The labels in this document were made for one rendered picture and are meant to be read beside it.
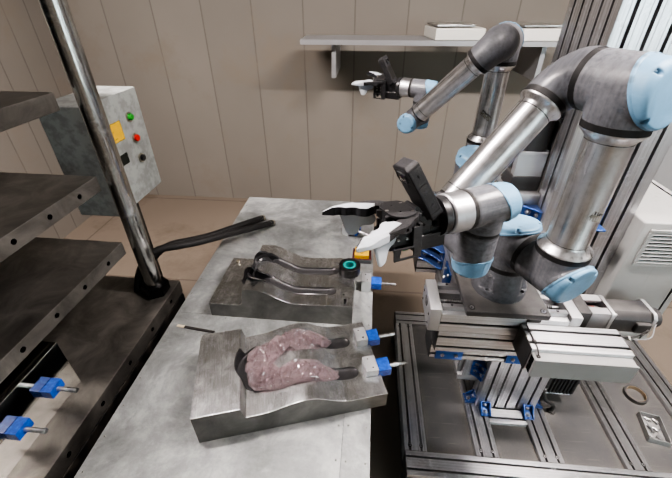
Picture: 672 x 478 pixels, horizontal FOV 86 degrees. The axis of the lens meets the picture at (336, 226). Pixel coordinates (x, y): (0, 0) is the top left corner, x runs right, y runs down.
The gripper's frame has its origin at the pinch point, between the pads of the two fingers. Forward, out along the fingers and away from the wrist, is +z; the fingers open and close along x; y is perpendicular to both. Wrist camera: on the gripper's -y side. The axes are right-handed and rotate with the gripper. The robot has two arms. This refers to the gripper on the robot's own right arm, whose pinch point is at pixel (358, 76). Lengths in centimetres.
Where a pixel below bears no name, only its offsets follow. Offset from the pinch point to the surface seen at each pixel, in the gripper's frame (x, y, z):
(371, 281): -62, 54, -36
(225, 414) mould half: -129, 38, -29
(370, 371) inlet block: -99, 45, -54
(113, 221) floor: -31, 142, 243
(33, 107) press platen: -107, -21, 38
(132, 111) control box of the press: -71, -3, 59
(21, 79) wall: -28, 18, 265
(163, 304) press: -108, 53, 28
